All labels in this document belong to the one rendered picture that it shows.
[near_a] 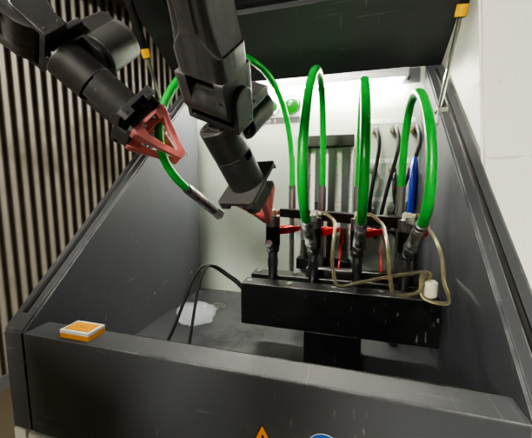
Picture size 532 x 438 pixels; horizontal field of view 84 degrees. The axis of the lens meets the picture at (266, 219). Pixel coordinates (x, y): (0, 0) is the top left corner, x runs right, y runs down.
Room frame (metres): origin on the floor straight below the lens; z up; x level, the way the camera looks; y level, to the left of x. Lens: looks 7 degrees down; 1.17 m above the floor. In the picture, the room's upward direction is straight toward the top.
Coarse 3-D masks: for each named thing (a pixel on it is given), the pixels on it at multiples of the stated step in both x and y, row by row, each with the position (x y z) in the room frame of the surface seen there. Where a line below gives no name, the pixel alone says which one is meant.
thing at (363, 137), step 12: (360, 84) 0.48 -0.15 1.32; (360, 96) 0.58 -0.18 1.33; (360, 108) 0.43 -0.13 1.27; (360, 120) 0.41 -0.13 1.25; (360, 132) 0.40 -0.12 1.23; (360, 144) 0.39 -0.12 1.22; (360, 156) 0.39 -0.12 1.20; (360, 168) 0.39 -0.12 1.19; (360, 180) 0.39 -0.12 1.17; (360, 192) 0.39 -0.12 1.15; (360, 204) 0.40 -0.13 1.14; (360, 216) 0.41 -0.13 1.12; (360, 228) 0.42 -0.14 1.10; (360, 240) 0.46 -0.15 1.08
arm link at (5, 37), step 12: (0, 0) 0.38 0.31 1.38; (0, 12) 0.38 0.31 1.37; (12, 12) 0.38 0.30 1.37; (0, 24) 0.40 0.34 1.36; (12, 24) 0.39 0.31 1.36; (24, 24) 0.39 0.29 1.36; (0, 36) 0.41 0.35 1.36; (12, 36) 0.40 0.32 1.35; (24, 36) 0.40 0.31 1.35; (36, 36) 0.41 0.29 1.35; (12, 48) 0.42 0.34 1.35; (24, 48) 0.42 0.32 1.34; (36, 48) 0.42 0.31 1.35; (36, 60) 0.44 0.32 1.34
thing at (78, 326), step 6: (72, 324) 0.41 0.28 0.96; (78, 324) 0.41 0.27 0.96; (84, 324) 0.41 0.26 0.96; (90, 324) 0.41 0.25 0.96; (96, 324) 0.41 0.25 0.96; (78, 330) 0.39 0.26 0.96; (84, 330) 0.39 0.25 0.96; (90, 330) 0.39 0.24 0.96; (102, 330) 0.41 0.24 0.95; (66, 336) 0.39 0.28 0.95; (72, 336) 0.39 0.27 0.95; (78, 336) 0.39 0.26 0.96; (84, 336) 0.39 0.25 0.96; (90, 336) 0.39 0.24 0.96; (96, 336) 0.40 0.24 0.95
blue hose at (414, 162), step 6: (414, 156) 0.67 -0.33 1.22; (414, 162) 0.66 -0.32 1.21; (414, 168) 0.65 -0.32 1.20; (414, 174) 0.64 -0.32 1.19; (414, 180) 0.64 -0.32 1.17; (414, 186) 0.64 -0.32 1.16; (414, 192) 0.64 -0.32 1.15; (408, 198) 0.64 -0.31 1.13; (414, 198) 0.69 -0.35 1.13; (408, 204) 0.64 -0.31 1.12; (414, 204) 0.70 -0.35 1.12; (408, 210) 0.64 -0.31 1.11; (414, 210) 0.72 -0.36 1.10
